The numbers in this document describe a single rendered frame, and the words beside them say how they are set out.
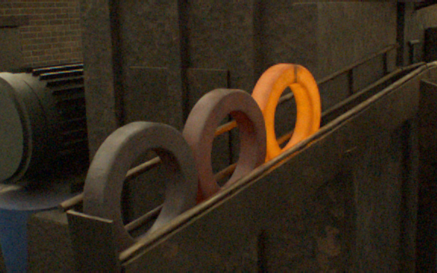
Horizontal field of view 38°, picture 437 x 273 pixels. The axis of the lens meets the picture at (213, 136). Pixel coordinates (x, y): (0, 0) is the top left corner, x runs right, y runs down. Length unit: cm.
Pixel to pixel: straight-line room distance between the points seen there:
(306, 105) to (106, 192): 50
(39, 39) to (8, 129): 635
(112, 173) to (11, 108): 142
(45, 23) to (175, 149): 777
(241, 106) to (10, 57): 478
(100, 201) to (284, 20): 74
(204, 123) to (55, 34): 783
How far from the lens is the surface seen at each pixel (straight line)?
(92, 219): 74
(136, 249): 76
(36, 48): 845
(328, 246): 128
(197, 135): 86
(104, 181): 73
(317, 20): 132
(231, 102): 91
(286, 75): 105
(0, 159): 224
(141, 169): 87
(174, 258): 81
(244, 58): 138
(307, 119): 114
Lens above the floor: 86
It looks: 11 degrees down
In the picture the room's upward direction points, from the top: 2 degrees counter-clockwise
